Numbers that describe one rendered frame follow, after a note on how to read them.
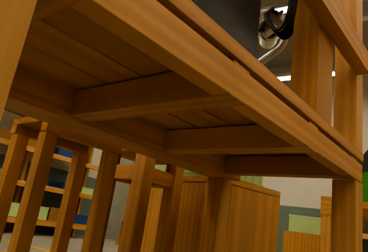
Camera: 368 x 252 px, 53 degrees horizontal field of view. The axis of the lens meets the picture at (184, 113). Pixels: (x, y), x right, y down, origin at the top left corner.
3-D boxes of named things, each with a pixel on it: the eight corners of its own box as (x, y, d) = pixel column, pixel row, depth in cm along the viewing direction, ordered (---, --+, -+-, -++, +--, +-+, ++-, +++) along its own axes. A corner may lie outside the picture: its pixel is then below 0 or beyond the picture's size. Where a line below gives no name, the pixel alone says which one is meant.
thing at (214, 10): (134, 55, 95) (156, -52, 104) (202, 96, 116) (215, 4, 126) (190, 40, 83) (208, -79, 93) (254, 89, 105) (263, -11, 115)
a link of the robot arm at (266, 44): (284, 30, 164) (268, 44, 164) (281, 40, 177) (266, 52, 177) (271, 17, 165) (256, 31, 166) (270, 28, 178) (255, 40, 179)
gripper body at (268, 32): (254, 32, 164) (255, 23, 153) (272, 16, 163) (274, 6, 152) (266, 44, 162) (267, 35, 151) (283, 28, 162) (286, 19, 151)
